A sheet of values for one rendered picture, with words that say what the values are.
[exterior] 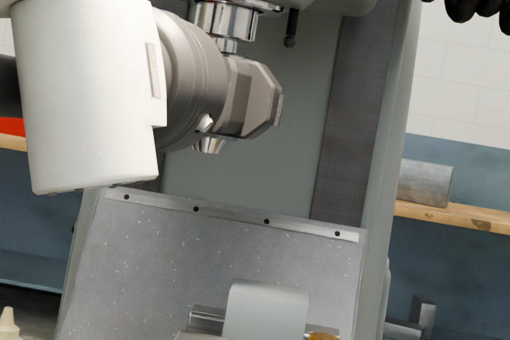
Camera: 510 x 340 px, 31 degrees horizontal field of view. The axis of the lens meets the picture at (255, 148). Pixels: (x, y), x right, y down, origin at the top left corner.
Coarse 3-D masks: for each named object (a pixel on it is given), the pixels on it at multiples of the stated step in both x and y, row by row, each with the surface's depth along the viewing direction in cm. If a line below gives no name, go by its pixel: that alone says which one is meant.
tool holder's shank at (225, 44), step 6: (210, 36) 69; (216, 36) 68; (222, 36) 68; (216, 42) 69; (222, 42) 69; (228, 42) 69; (234, 42) 69; (240, 42) 71; (222, 48) 69; (228, 48) 69; (234, 48) 69
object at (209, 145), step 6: (204, 138) 69; (210, 138) 69; (198, 144) 69; (204, 144) 69; (210, 144) 69; (216, 144) 69; (222, 144) 70; (198, 150) 69; (204, 150) 69; (210, 150) 69; (216, 150) 70
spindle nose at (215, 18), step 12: (204, 0) 68; (204, 12) 68; (216, 12) 68; (228, 12) 67; (240, 12) 68; (252, 12) 68; (204, 24) 68; (216, 24) 68; (228, 24) 67; (240, 24) 68; (252, 24) 69; (228, 36) 68; (240, 36) 68; (252, 36) 69
